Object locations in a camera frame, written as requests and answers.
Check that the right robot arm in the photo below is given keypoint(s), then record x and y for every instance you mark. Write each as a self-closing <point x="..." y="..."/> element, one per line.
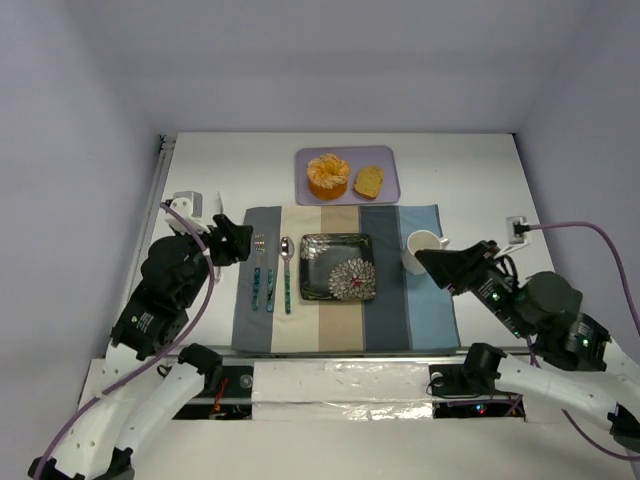
<point x="591" y="376"/>

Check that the lavender serving tray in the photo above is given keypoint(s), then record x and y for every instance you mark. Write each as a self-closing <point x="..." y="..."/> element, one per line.
<point x="357" y="157"/>

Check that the striped cloth placemat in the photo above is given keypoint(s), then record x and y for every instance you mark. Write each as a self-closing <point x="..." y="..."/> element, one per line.
<point x="408" y="313"/>

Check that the spoon with teal handle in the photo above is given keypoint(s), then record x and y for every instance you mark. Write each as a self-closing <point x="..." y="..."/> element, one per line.
<point x="287" y="251"/>

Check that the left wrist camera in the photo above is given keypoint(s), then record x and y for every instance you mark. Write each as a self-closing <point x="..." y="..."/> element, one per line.
<point x="189" y="206"/>

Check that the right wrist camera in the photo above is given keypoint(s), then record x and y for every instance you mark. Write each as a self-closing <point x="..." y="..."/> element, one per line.
<point x="517" y="235"/>

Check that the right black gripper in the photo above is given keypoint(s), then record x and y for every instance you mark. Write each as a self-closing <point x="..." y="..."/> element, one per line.
<point x="470" y="267"/>

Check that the foil covered front panel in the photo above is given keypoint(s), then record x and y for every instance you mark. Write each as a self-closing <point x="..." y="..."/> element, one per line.
<point x="361" y="391"/>

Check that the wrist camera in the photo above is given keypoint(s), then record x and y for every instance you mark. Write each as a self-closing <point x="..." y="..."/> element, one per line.
<point x="189" y="206"/>
<point x="517" y="235"/>

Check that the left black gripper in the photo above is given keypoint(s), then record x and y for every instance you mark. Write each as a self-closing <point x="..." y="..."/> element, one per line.
<point x="220" y="243"/>

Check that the orange bundt cake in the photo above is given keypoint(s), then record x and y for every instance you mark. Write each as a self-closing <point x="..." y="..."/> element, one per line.
<point x="328" y="176"/>

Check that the aluminium frame rail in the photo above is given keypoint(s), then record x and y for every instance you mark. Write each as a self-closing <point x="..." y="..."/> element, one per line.
<point x="150" y="220"/>

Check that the black floral square plate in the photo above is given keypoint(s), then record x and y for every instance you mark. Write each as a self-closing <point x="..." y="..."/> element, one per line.
<point x="337" y="267"/>

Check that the white ceramic mug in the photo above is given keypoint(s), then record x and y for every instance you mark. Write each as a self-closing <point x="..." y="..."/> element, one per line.
<point x="417" y="241"/>

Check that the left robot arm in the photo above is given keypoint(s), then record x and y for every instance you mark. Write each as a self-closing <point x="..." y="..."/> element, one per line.
<point x="136" y="394"/>

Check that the slice of bread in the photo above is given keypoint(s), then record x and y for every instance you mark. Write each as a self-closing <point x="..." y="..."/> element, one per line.
<point x="369" y="181"/>

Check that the fork with teal handle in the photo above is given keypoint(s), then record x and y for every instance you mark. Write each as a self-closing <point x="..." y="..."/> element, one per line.
<point x="259" y="250"/>

